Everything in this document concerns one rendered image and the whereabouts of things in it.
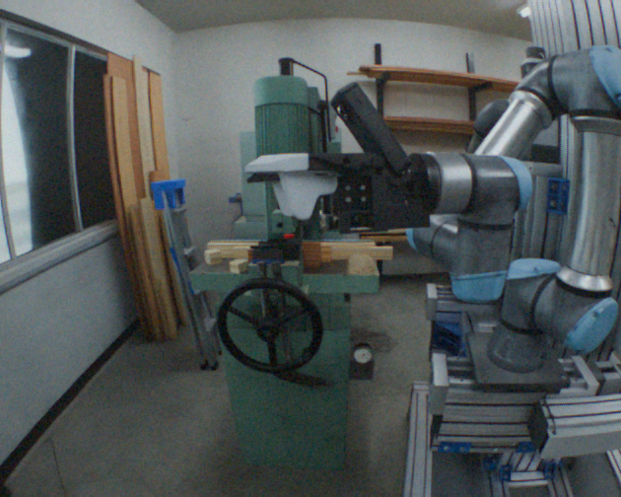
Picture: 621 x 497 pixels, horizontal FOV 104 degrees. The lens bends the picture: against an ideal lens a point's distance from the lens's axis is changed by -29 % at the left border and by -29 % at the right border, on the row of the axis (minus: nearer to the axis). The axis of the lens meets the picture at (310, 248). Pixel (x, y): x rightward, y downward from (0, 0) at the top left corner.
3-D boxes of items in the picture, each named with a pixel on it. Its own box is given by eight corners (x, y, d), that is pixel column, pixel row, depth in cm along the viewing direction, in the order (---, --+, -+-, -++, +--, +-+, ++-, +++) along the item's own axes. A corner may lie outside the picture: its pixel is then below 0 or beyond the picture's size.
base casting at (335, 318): (216, 326, 110) (212, 302, 108) (255, 270, 165) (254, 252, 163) (351, 330, 106) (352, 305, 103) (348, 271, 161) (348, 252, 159)
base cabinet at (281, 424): (241, 463, 128) (215, 326, 110) (266, 387, 184) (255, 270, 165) (344, 470, 124) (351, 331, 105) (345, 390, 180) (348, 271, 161)
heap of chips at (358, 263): (347, 274, 102) (347, 261, 101) (346, 259, 115) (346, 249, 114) (377, 273, 101) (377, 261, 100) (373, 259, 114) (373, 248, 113)
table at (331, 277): (178, 302, 98) (175, 283, 96) (212, 269, 127) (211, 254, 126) (382, 307, 93) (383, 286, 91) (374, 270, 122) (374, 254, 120)
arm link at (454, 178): (469, 149, 35) (435, 157, 43) (436, 147, 34) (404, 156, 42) (472, 215, 36) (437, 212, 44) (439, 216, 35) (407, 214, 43)
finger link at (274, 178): (248, 218, 42) (318, 215, 38) (245, 171, 41) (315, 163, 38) (261, 217, 45) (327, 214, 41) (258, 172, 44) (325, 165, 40)
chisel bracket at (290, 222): (272, 238, 112) (271, 212, 110) (280, 229, 125) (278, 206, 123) (295, 238, 111) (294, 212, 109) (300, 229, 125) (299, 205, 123)
